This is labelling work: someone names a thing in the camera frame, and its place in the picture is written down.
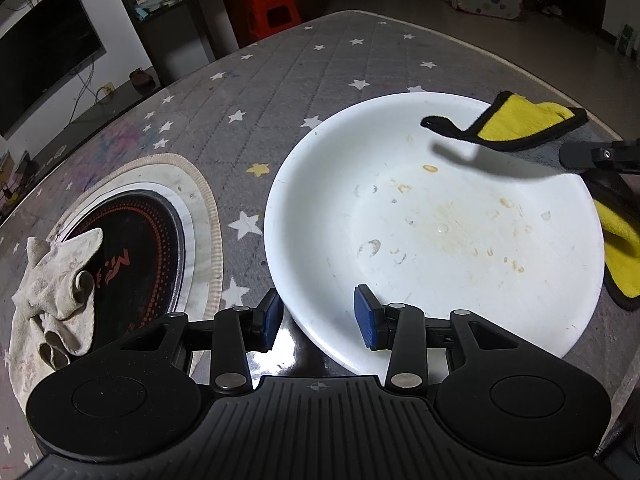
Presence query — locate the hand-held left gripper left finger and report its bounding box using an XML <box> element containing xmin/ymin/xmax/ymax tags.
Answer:
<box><xmin>100</xmin><ymin>289</ymin><xmax>283</xmax><ymax>395</ymax></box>

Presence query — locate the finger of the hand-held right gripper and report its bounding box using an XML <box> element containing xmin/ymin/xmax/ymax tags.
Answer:
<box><xmin>584</xmin><ymin>173</ymin><xmax>640</xmax><ymax>200</ymax></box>
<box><xmin>560</xmin><ymin>141</ymin><xmax>640</xmax><ymax>175</ymax></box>

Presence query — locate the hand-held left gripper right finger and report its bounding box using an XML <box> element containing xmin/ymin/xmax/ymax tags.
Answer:
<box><xmin>354</xmin><ymin>285</ymin><xmax>541</xmax><ymax>392</ymax></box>

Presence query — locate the grey and yellow microfibre cloth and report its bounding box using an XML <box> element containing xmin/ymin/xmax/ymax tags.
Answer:
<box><xmin>420</xmin><ymin>91</ymin><xmax>640</xmax><ymax>311</ymax></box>

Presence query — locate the white round plate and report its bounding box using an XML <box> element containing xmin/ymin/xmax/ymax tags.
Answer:
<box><xmin>264</xmin><ymin>92</ymin><xmax>608</xmax><ymax>376</ymax></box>

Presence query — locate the black round induction cooktop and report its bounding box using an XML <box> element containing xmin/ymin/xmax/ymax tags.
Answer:
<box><xmin>55</xmin><ymin>190</ymin><xmax>187</xmax><ymax>357</ymax></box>
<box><xmin>46</xmin><ymin>154</ymin><xmax>224</xmax><ymax>323</ymax></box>

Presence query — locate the grey star-print table cover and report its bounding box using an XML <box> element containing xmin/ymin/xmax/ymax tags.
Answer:
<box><xmin>0</xmin><ymin>10</ymin><xmax>640</xmax><ymax>480</ymax></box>

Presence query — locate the dirty white rag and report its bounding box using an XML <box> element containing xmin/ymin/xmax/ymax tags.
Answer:
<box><xmin>7</xmin><ymin>227</ymin><xmax>106</xmax><ymax>411</ymax></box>

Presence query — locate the brown shoe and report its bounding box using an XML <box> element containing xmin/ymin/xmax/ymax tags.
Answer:
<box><xmin>130</xmin><ymin>67</ymin><xmax>154</xmax><ymax>94</ymax></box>

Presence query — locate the black glass-door cabinet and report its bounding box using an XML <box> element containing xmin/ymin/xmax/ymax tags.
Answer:
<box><xmin>107</xmin><ymin>0</ymin><xmax>237</xmax><ymax>86</ymax></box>

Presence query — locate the red plastic stool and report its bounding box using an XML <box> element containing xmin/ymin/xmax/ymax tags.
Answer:
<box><xmin>247</xmin><ymin>0</ymin><xmax>304</xmax><ymax>37</ymax></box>

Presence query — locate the black flat television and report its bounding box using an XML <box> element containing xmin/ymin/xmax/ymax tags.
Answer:
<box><xmin>0</xmin><ymin>0</ymin><xmax>107</xmax><ymax>137</ymax></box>

